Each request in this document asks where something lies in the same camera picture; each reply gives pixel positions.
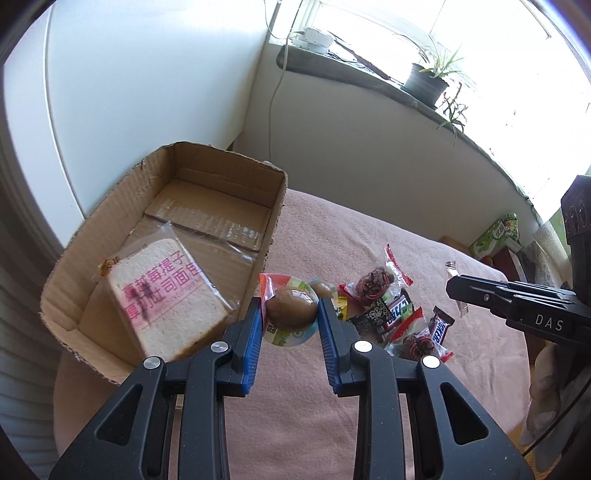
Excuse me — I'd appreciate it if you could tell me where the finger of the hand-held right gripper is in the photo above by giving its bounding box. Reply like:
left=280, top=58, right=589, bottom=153
left=503, top=281, right=572, bottom=302
left=445, top=274, right=514, bottom=325

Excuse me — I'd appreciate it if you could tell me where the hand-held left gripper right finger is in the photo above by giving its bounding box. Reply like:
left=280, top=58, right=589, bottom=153
left=316, top=296, right=534, bottom=480

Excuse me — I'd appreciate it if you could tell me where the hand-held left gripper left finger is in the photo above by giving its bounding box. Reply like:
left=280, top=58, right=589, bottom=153
left=48, top=296, right=264, bottom=480

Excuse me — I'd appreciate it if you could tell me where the small white sachet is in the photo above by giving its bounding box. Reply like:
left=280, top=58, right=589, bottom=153
left=444, top=260, right=470, bottom=318

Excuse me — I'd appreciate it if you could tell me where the brown chocolate bar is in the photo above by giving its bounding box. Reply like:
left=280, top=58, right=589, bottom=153
left=385, top=288, right=415, bottom=332
left=427, top=305, right=456, bottom=346

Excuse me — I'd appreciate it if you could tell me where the large braised egg packet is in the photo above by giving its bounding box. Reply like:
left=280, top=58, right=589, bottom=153
left=259, top=272, right=320, bottom=348

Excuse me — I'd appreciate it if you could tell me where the small black snack packet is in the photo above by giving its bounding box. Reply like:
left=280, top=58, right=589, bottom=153
left=348, top=300, right=393, bottom=343

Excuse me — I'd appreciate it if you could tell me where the small braised egg packet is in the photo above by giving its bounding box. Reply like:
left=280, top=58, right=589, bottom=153
left=308, top=278, right=339, bottom=302

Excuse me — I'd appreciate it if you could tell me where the clear red date snack packet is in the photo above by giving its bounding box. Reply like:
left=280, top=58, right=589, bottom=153
left=355, top=244, right=415, bottom=306
left=388, top=307, right=455, bottom=364

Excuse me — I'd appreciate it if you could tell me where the brown cardboard box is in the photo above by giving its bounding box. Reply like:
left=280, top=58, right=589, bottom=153
left=39, top=141, right=289, bottom=386

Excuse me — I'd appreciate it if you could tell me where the person's right hand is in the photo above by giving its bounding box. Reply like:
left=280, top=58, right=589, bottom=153
left=521, top=344, right=579, bottom=446

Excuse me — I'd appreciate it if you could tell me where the wooden furniture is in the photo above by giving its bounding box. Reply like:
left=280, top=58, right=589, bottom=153
left=440, top=235, right=472, bottom=256

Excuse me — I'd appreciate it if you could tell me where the green carton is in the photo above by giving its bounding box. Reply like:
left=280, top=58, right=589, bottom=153
left=468, top=212, right=521, bottom=260

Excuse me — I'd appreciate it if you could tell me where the packaged sliced bread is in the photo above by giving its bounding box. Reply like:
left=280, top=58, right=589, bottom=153
left=95, top=222, right=241, bottom=363

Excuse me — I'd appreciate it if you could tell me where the small trailing plant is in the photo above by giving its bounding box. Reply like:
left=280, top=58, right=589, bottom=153
left=436, top=87, right=471, bottom=145

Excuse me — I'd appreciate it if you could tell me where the potted spider plant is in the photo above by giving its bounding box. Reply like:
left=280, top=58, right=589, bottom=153
left=392, top=32, right=478, bottom=112

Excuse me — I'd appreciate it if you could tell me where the grey ribbed panel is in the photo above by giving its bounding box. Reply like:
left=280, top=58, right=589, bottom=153
left=0, top=150, right=66, bottom=467

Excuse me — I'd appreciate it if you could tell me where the grey stone window sill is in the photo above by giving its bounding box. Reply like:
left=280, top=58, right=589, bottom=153
left=276, top=41, right=539, bottom=206

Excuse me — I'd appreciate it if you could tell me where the white cabinet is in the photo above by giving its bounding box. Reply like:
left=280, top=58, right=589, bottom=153
left=0, top=0, right=274, bottom=261

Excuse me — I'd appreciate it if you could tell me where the white power strip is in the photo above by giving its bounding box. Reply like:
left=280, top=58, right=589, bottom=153
left=292, top=27, right=336, bottom=55

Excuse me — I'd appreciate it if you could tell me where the white cable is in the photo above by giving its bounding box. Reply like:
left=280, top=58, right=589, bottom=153
left=267, top=0, right=306, bottom=161

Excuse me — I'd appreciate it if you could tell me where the black cable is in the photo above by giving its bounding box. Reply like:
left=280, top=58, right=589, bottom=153
left=330, top=41, right=395, bottom=80

